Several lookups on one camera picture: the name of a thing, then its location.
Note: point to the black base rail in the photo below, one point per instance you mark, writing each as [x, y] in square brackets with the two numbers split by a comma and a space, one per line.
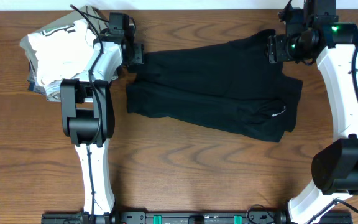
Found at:
[253, 215]

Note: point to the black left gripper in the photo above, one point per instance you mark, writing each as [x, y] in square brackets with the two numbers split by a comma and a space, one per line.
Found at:
[139, 58]

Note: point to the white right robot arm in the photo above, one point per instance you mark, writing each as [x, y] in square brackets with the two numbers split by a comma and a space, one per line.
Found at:
[315, 36]

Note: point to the white folded shirt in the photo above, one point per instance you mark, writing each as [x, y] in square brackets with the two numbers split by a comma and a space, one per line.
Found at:
[62, 52]

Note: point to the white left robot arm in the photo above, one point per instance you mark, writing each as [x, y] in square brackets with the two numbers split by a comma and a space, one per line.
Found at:
[88, 116]

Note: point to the black t-shirt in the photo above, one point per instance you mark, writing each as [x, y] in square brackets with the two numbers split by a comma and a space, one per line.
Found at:
[230, 87]

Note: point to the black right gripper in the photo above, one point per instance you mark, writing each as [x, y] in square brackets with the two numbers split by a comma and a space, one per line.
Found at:
[275, 49]

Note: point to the olive grey folded garment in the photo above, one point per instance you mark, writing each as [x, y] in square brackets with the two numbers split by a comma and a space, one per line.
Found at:
[52, 91]

